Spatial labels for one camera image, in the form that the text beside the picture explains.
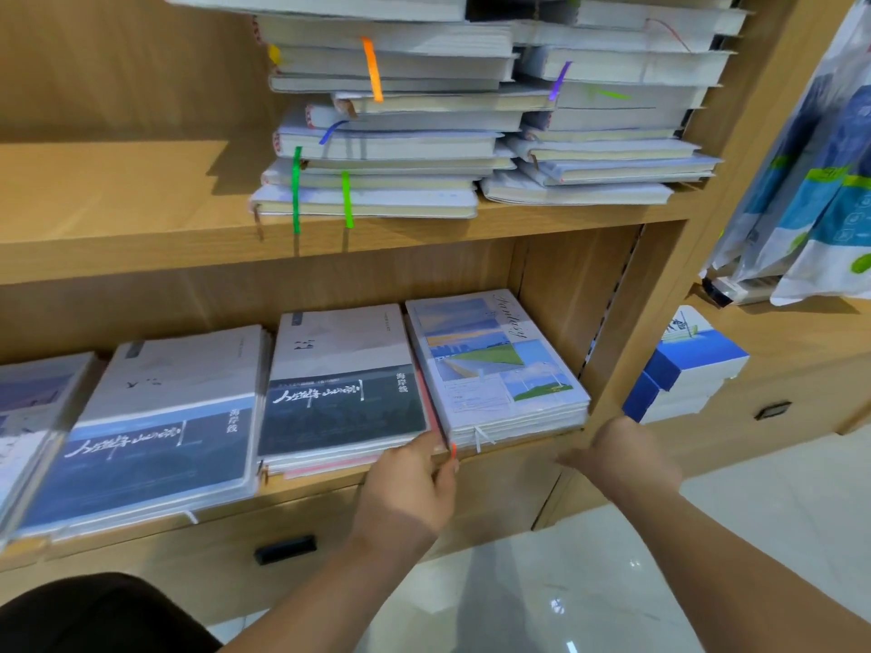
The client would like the person's left hand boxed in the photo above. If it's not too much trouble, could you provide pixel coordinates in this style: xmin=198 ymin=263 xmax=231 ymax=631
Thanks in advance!
xmin=351 ymin=431 xmax=460 ymax=552

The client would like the person's right hand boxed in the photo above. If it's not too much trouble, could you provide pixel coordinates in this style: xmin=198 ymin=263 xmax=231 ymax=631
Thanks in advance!
xmin=558 ymin=414 xmax=685 ymax=504

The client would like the dark blue script notebook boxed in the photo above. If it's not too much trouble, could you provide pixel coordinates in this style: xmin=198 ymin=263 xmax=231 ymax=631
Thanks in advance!
xmin=256 ymin=303 xmax=444 ymax=480

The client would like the green field picture notebook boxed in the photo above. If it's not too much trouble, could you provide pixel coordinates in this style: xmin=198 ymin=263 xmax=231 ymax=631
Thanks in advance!
xmin=404 ymin=288 xmax=593 ymax=453

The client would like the blue band script notebook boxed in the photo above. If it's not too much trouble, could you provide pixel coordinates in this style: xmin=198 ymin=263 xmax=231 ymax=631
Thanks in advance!
xmin=14 ymin=323 xmax=274 ymax=539

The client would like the pile of small notebooks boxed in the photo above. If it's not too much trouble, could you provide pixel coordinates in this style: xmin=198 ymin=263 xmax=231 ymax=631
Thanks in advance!
xmin=163 ymin=0 xmax=750 ymax=221

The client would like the beach picture cover notebook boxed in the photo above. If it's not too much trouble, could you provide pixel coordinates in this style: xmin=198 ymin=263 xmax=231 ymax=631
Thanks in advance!
xmin=0 ymin=350 xmax=100 ymax=539

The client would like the wooden shelf unit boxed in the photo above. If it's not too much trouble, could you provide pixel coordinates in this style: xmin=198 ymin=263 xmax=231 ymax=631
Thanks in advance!
xmin=0 ymin=0 xmax=871 ymax=627

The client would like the person's left forearm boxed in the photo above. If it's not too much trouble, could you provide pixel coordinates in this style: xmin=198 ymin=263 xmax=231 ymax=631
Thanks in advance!
xmin=224 ymin=516 xmax=424 ymax=653

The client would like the person's right forearm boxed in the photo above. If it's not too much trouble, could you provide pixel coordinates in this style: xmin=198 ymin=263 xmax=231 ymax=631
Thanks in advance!
xmin=619 ymin=475 xmax=871 ymax=653

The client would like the person's black clothing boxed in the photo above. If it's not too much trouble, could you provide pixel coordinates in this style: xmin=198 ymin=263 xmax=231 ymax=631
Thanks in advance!
xmin=0 ymin=573 xmax=212 ymax=653

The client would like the blue white small box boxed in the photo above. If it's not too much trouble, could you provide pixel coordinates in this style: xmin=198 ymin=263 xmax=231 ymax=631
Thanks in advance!
xmin=623 ymin=306 xmax=750 ymax=425

